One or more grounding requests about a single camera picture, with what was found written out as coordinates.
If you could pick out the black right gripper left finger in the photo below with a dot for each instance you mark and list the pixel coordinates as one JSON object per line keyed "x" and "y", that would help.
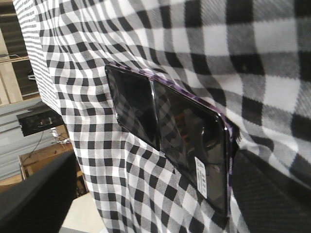
{"x": 40, "y": 203}

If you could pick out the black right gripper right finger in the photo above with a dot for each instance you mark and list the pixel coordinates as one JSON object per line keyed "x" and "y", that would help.
{"x": 269, "y": 201}

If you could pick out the black smartphone with purple frame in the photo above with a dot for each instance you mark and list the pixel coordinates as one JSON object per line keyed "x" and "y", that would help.
{"x": 190, "y": 132}

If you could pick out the black white checkered bedsheet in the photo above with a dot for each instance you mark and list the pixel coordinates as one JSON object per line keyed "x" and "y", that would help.
{"x": 251, "y": 59}

